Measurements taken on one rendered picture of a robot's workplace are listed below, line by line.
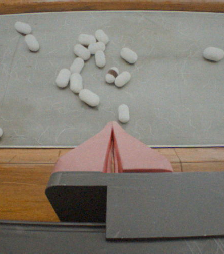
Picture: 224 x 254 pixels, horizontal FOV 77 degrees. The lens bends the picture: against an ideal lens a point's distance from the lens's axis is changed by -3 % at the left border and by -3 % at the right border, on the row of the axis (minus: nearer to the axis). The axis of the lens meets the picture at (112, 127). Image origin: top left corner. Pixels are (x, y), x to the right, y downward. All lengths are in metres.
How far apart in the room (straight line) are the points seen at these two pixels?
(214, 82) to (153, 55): 0.13
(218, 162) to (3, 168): 0.32
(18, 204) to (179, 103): 0.30
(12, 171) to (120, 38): 0.31
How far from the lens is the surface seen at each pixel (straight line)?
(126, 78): 0.27
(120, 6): 0.40
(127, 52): 0.29
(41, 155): 0.25
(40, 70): 0.33
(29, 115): 0.29
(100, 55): 0.29
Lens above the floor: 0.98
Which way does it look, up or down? 76 degrees down
